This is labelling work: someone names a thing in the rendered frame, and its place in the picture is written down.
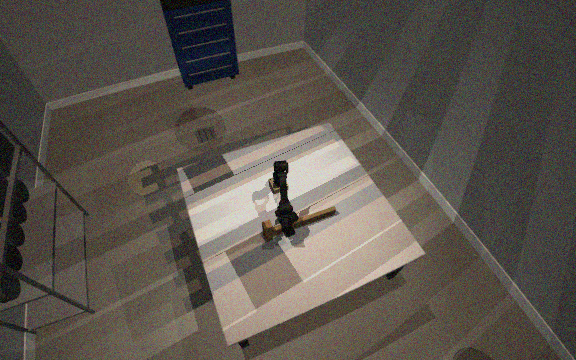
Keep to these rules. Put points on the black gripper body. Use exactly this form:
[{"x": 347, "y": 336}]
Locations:
[{"x": 288, "y": 234}]

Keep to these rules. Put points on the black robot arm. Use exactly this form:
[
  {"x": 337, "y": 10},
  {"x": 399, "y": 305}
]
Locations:
[{"x": 285, "y": 209}]

